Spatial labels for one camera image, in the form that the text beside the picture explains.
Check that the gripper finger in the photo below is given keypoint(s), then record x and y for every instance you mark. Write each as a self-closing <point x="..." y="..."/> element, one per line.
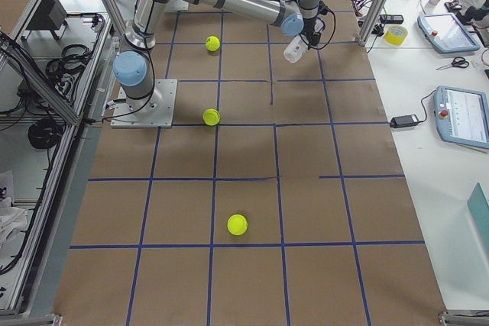
<point x="313" y="39"/>

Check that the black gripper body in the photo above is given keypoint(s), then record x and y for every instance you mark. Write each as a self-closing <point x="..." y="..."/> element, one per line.
<point x="310" y="32"/>

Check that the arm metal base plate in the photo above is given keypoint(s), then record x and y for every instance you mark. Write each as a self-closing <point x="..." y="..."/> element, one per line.
<point x="158" y="112"/>

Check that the upper teach pendant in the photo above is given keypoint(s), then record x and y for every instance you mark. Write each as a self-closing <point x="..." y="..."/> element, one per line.
<point x="446" y="33"/>

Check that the front tennis ball Roland Garros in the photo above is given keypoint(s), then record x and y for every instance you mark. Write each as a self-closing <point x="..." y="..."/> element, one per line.
<point x="237" y="224"/>

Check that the aluminium frame post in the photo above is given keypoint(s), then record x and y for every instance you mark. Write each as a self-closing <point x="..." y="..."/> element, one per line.
<point x="376" y="1"/>

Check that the aluminium frame rail left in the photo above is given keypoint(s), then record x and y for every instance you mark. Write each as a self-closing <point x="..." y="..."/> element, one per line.
<point x="19" y="61"/>

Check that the lower teach pendant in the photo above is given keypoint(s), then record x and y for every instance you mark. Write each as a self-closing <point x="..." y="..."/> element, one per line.
<point x="461" y="116"/>

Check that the teach pendant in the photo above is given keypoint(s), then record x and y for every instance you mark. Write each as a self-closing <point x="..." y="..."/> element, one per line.
<point x="446" y="33"/>
<point x="461" y="116"/>

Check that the tennis ball near gripper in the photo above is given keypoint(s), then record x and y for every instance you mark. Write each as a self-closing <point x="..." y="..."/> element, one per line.
<point x="211" y="117"/>

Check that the black handled scissors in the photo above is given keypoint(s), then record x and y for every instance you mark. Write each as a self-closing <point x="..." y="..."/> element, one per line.
<point x="458" y="62"/>

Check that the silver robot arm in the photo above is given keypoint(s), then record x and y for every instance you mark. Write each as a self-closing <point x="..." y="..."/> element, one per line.
<point x="298" y="19"/>

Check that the black power brick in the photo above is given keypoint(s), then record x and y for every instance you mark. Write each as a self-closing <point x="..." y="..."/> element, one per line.
<point x="403" y="121"/>

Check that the yellow tape roll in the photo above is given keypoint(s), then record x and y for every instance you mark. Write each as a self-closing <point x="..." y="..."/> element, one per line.
<point x="396" y="35"/>

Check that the black phone device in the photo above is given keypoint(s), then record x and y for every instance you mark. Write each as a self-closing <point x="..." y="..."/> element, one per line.
<point x="391" y="19"/>

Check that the white blue tennis ball can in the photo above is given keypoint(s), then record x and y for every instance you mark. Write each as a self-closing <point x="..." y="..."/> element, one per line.
<point x="295" y="49"/>

